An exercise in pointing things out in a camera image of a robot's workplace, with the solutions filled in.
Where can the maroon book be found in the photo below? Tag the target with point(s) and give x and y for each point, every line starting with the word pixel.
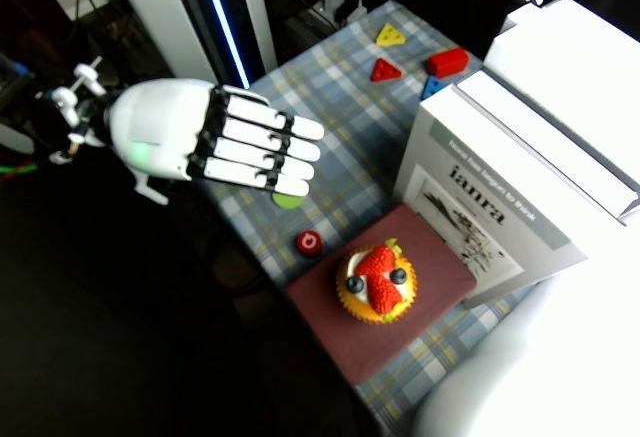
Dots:
pixel 320 307

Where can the red round button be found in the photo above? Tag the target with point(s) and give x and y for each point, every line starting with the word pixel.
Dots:
pixel 308 243

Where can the blue triangle block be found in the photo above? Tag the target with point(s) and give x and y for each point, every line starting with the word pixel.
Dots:
pixel 431 89

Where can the toy strawberry cupcake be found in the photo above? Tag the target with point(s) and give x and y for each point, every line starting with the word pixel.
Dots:
pixel 377 282

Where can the green disc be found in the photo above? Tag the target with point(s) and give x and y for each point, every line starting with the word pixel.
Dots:
pixel 287 202

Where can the white column with blue light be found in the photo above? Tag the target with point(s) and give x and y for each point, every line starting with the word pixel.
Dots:
pixel 200 12

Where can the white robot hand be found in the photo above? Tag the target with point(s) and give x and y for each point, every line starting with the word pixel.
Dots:
pixel 160 122

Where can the red triangle block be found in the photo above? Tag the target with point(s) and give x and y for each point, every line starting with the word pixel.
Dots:
pixel 386 72

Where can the white box with print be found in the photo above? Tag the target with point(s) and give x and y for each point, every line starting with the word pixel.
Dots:
pixel 480 197

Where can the blue plaid tablecloth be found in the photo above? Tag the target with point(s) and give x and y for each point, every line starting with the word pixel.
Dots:
pixel 345 122

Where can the red rectangular block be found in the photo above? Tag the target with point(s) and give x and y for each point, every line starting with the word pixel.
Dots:
pixel 447 63

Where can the yellow triangle block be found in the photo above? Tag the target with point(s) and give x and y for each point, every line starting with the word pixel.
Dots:
pixel 390 37

